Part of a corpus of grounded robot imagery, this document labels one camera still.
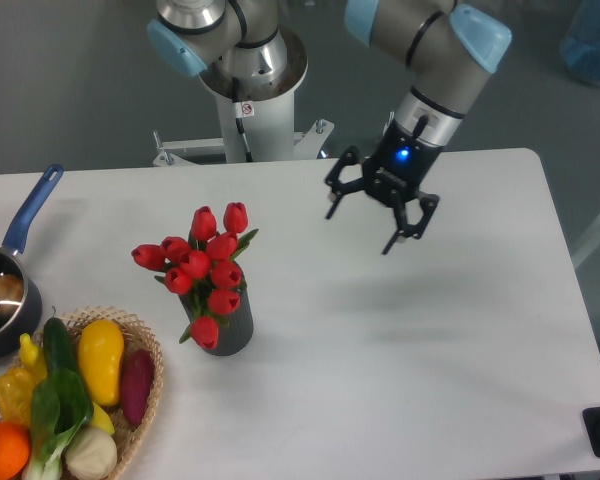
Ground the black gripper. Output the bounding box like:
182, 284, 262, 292
323, 120, 442, 257

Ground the red tulip bouquet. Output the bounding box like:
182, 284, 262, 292
131, 202, 258, 344

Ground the dark grey ribbed vase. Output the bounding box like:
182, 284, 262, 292
195, 288, 254, 357

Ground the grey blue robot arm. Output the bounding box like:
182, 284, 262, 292
147, 1, 512, 241

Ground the blue water bottle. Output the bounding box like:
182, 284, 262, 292
559, 0, 600, 86

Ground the purple sweet potato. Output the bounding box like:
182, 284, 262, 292
120, 349, 155, 427

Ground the yellow mango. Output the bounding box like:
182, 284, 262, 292
77, 319, 125, 407

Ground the woven wicker basket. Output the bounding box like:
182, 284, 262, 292
0, 307, 164, 479

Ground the green cucumber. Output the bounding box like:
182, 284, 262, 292
43, 317, 79, 374

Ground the green bok choy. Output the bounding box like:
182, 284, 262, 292
21, 368, 95, 480

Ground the small yellow squash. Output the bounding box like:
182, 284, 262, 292
19, 333, 47, 381

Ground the brown bun in saucepan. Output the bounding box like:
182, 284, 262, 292
0, 274, 24, 317

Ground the beige garlic bulb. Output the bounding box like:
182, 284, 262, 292
65, 427, 117, 480

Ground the yellow bell pepper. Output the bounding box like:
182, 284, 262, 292
0, 367, 38, 428

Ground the orange fruit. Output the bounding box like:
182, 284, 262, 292
0, 421, 31, 480

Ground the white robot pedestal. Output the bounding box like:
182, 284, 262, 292
153, 25, 334, 167

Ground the blue handled saucepan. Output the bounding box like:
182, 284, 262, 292
0, 164, 64, 358

